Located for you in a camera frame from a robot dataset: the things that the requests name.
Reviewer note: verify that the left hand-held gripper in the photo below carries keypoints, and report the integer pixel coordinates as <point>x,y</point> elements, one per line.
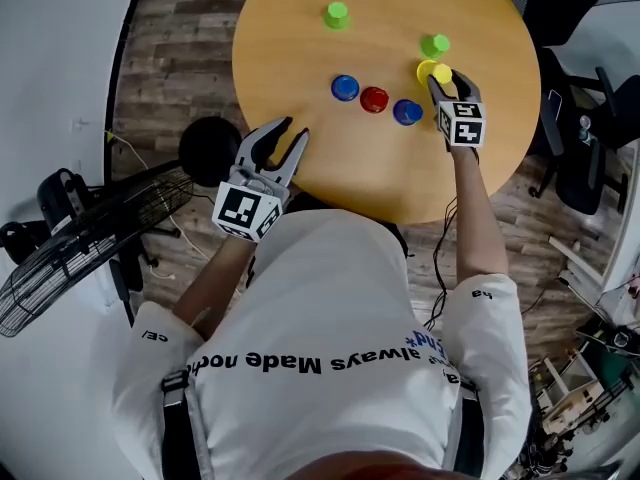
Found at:
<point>245,210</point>

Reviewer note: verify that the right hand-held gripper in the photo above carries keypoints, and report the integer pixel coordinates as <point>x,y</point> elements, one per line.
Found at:
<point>462,125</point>

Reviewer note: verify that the yellow paper cup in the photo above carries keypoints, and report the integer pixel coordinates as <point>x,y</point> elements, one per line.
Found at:
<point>425,70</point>

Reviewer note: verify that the green paper cup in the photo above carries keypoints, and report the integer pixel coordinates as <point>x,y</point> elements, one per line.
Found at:
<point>434,46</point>
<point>336,16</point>

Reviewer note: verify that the blue paper cup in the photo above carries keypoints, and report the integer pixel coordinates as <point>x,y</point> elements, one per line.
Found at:
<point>345,88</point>
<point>407,112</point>

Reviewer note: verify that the red paper cup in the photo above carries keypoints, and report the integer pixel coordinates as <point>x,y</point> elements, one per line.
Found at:
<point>374,99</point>

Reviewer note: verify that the person's left forearm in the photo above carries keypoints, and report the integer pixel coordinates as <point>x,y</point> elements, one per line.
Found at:
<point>215,283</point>

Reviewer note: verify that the person's right forearm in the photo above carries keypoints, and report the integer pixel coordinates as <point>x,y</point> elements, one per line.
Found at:
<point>477,218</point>

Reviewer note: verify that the smartphone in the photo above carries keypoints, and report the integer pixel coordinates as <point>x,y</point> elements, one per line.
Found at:
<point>555,101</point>

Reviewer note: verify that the clear water bottle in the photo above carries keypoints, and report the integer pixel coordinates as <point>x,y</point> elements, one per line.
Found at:
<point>586,130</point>

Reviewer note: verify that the black office chair with headrest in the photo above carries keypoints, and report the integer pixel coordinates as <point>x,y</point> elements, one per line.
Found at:
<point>575,188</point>

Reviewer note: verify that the white desk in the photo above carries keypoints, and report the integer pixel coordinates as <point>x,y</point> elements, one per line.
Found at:
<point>627,218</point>

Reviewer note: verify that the person's white printed shirt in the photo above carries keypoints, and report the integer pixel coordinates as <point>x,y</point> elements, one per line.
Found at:
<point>320,393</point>

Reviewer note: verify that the cluttered white shelf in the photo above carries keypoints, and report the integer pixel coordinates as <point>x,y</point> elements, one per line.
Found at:
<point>580,398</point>

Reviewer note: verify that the large black pedestal fan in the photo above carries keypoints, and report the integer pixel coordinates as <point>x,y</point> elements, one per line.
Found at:
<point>207,150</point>

